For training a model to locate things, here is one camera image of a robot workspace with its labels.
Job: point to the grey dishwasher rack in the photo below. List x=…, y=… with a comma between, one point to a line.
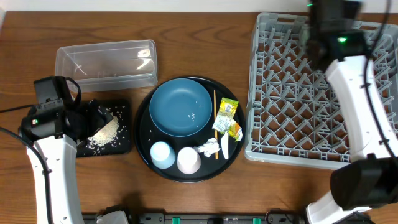
x=293, y=116

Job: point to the black rectangular tray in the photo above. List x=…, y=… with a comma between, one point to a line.
x=107, y=104

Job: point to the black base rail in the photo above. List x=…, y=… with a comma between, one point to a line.
x=268, y=218

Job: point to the wooden chopstick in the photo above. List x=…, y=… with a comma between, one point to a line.
x=214, y=115

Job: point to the green yellow snack wrapper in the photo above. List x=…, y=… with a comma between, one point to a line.
x=225, y=114

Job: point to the white pink cup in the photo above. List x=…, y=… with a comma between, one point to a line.
x=188, y=160

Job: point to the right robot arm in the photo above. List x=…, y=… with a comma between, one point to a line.
x=342, y=53

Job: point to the round black serving tray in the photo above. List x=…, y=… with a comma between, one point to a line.
x=146, y=134

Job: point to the clear plastic bin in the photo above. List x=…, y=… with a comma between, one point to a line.
x=109, y=66

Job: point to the crumpled white tissue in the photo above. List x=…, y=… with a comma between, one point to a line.
x=208, y=148

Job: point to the orange green torn wrapper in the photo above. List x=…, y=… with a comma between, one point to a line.
x=235, y=131

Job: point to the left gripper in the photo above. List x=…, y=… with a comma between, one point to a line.
x=90, y=118

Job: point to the light blue cup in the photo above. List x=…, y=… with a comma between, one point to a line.
x=162, y=155

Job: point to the pile of rice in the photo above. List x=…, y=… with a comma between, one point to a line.
x=114, y=138

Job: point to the white plastic spoon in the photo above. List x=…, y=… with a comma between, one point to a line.
x=225, y=145

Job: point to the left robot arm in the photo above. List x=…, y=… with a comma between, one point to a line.
x=54, y=129

